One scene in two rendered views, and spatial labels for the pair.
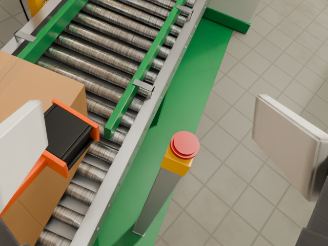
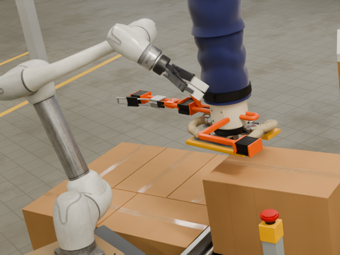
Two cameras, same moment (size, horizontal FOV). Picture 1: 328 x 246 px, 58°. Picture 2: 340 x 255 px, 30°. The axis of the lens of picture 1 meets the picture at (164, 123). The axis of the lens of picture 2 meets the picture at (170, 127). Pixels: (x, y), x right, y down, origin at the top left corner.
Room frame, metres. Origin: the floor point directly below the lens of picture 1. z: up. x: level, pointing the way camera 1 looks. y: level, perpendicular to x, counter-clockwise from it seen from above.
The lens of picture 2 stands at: (1.22, -1.95, 2.26)
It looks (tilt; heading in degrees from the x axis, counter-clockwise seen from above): 22 degrees down; 124
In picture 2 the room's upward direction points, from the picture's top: 10 degrees counter-clockwise
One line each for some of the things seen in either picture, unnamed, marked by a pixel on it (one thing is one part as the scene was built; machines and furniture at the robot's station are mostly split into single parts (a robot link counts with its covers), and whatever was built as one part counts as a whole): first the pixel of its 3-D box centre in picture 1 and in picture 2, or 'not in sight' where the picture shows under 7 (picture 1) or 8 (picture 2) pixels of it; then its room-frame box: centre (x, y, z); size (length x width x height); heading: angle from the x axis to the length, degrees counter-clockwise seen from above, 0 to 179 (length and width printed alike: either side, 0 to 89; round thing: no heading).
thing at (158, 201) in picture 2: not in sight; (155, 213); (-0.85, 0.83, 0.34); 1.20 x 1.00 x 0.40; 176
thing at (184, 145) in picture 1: (183, 146); (269, 217); (0.33, -0.06, 1.02); 0.07 x 0.07 x 0.04
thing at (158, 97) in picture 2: not in sight; (158, 101); (-0.51, 0.58, 1.20); 0.07 x 0.07 x 0.04; 76
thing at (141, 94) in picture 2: not in sight; (140, 97); (-0.64, 0.61, 1.21); 0.08 x 0.07 x 0.05; 166
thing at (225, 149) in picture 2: not in sight; (219, 141); (-0.08, 0.38, 1.10); 0.34 x 0.10 x 0.05; 166
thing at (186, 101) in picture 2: not in sight; (189, 105); (-0.30, 0.53, 1.21); 0.10 x 0.08 x 0.06; 76
